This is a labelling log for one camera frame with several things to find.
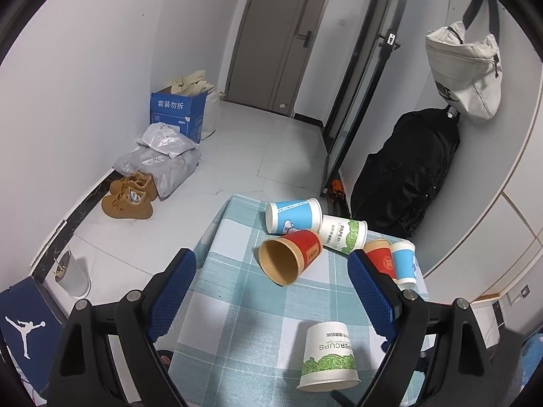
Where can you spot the blue jordan shoe box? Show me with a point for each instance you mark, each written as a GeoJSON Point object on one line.
{"type": "Point", "coordinates": [32, 324]}

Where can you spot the blue bunny cup right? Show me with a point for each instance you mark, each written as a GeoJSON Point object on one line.
{"type": "Point", "coordinates": [403, 255]}

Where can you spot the white green leaf paper cup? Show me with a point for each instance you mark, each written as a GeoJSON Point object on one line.
{"type": "Point", "coordinates": [328, 360]}

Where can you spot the red kraft cup lying left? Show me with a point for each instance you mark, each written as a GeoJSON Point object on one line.
{"type": "Point", "coordinates": [283, 259]}

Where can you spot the black hanging backpack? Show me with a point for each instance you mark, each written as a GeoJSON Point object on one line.
{"type": "Point", "coordinates": [398, 183]}

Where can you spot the red kraft cup right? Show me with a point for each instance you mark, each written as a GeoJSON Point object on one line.
{"type": "Point", "coordinates": [378, 251]}

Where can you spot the small white trash bin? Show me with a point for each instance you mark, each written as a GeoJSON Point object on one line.
{"type": "Point", "coordinates": [71, 277]}

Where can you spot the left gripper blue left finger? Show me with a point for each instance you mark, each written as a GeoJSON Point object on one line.
{"type": "Point", "coordinates": [165, 292]}

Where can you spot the brown suede shoe far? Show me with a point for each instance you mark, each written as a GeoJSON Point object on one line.
{"type": "Point", "coordinates": [139, 181]}

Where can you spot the brown suede shoe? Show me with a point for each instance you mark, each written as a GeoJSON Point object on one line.
{"type": "Point", "coordinates": [139, 181]}
{"type": "Point", "coordinates": [127, 205]}

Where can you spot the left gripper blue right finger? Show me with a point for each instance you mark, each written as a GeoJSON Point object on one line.
{"type": "Point", "coordinates": [377, 292]}

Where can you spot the grey entrance door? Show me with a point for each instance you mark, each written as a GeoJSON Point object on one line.
{"type": "Point", "coordinates": [273, 46]}

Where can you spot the black framed glass door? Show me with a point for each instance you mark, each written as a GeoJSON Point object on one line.
{"type": "Point", "coordinates": [378, 38]}

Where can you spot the brown suede shoe near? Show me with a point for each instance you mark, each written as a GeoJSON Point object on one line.
{"type": "Point", "coordinates": [127, 205]}

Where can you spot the white shoulder bag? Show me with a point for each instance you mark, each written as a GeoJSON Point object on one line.
{"type": "Point", "coordinates": [468, 75]}

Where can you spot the beige canvas tote bag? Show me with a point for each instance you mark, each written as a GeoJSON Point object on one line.
{"type": "Point", "coordinates": [196, 84]}

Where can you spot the white wardrobe with wood trim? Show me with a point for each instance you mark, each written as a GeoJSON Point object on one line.
{"type": "Point", "coordinates": [505, 243]}

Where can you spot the blue cardboard box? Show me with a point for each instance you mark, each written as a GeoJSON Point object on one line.
{"type": "Point", "coordinates": [185, 114]}

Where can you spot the grey plastic mailer bags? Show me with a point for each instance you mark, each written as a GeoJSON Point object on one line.
{"type": "Point", "coordinates": [164, 153]}

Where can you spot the blue bunny cup lying back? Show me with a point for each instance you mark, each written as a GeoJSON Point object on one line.
{"type": "Point", "coordinates": [289, 216]}

